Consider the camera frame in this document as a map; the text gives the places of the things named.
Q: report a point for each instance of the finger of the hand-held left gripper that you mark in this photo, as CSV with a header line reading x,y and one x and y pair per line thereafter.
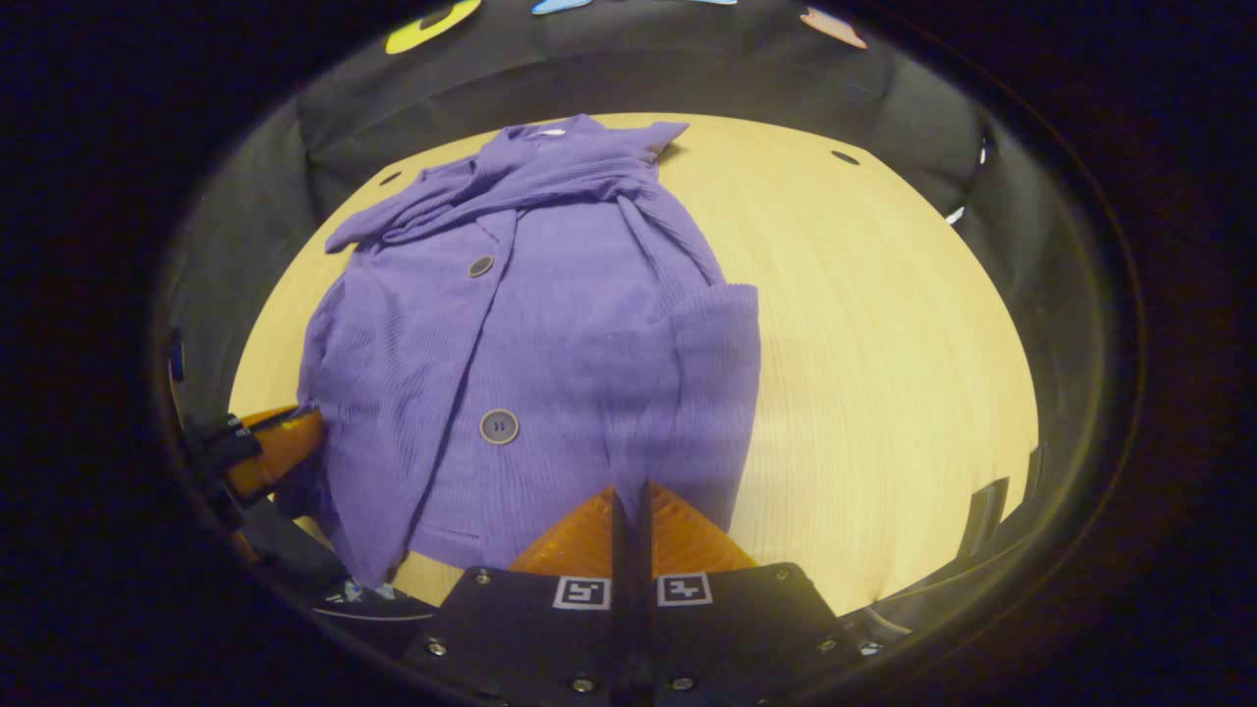
x,y
285,447

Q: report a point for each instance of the purple knit cardigan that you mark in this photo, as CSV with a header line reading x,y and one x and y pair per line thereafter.
x,y
570,324

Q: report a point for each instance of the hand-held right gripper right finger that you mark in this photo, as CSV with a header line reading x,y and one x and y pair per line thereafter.
x,y
727,638

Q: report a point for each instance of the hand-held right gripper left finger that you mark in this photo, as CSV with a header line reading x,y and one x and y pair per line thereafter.
x,y
550,638

